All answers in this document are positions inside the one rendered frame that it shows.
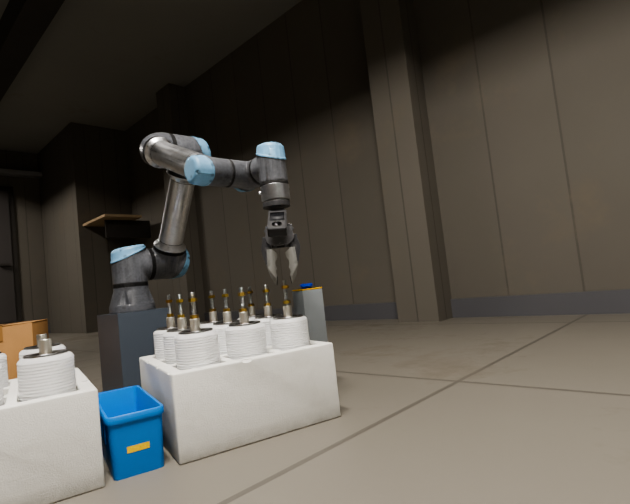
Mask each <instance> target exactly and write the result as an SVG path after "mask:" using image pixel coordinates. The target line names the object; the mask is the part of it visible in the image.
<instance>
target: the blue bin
mask: <svg viewBox="0 0 630 504"><path fill-rule="evenodd" d="M98 400H99V413H100V426H101V439H102V452H103V456H104V458H105V461H106V463H107V466H108V468H109V471H110V473H111V475H112V478H113V480H114V481H119V480H123V479H126V478H129V477H133V476H136V475H139V474H143V473H146V472H149V471H152V470H156V469H159V468H162V467H163V466H164V449H163V426H162V413H163V412H164V407H163V404H161V403H160V402H159V401H158V400H156V399H155V398H154V397H153V396H151V395H150V394H149V393H147V392H146V391H145V390H144V389H142V388H141V387H140V386H138V385H135V386H129V387H125V388H120V389H115V390H110V391H105V392H100V393H98Z"/></svg>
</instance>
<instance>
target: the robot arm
mask: <svg viewBox="0 0 630 504"><path fill-rule="evenodd" d="M140 155H141V157H142V159H143V160H144V162H145V163H147V164H148V165H150V166H153V167H155V168H162V169H167V170H166V172H167V174H168V175H169V176H170V180H169V185H168V191H167V196H166V202H165V207H164V213H163V218H162V224H161V229H160V235H159V238H158V239H156V240H155V241H154V243H153V248H146V246H145V245H144V244H139V245H132V246H127V247H122V248H118V249H114V250H113V251H112V252H111V262H110V264H111V271H112V283H113V294H112V298H111V302H110V306H109V314H117V313H126V312H135V311H143V310H150V309H156V306H155V301H154V299H153V297H152V294H151V292H150V290H149V286H148V280H158V279H174V278H179V277H182V276H183V275H185V273H186V272H187V270H188V268H189V264H190V259H189V257H190V255H189V252H188V250H187V249H186V246H185V244H184V243H183V240H184V235H185V230H186V225H187V220H188V216H189V211H190V206H191V201H192V196H193V191H194V186H195V185H198V186H214V187H227V188H234V189H236V190H237V191H239V192H246V191H252V190H254V189H255V188H258V187H260V190H261V191H259V192H258V194H259V195H261V200H262V202H263V209H265V210H269V211H268V223H267V226H266V227H265V230H264V233H266V235H265V237H262V245H261V252H262V256H263V258H264V261H265V264H266V266H267V269H268V271H269V274H270V276H271V278H272V280H273V282H274V283H275V284H276V285H278V276H277V274H276V270H277V267H276V260H277V253H276V252H275V251H273V249H276V248H285V247H289V249H288V250H287V251H286V252H285V254H286V257H287V258H288V260H289V268H290V271H291V272H290V279H291V283H293V282H294V280H295V278H296V275H297V269H298V262H299V255H300V243H299V240H298V238H297V234H293V230H294V228H293V227H292V224H290V223H288V224H287V213H286V210H285V208H288V207H290V201H289V200H290V190H289V184H288V175H287V165H286V160H287V159H286V157H285V150H284V146H283V145H282V144H280V143H278V142H265V143H262V144H259V145H258V146H257V148H256V155H257V157H256V158H254V159H252V160H250V161H240V160H232V159H223V158H216V157H211V151H210V148H209V145H208V144H207V142H206V141H205V140H203V139H201V138H196V137H194V136H184V135H177V134H170V133H165V132H157V133H152V134H150V135H148V136H146V137H145V138H144V139H143V140H142V142H141V144H140Z"/></svg>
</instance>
